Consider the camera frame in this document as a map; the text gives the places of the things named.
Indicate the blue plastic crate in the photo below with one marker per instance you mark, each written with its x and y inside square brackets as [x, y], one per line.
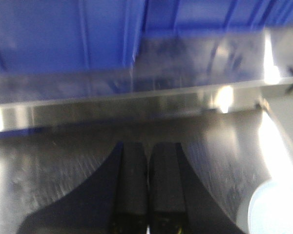
[239, 21]
[46, 36]

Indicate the light blue plate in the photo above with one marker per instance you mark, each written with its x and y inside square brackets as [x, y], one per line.
[270, 209]

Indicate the blue plastic crate left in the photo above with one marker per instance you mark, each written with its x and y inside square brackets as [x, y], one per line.
[46, 36]

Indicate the blue plastic crate middle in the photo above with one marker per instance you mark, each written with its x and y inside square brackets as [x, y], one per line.
[239, 21]

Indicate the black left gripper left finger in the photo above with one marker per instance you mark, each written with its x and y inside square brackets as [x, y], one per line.
[113, 200]

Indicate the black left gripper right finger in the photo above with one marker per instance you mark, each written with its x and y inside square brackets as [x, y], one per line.
[179, 202]

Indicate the stainless steel shelf rail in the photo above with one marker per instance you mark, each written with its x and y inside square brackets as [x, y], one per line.
[143, 106]

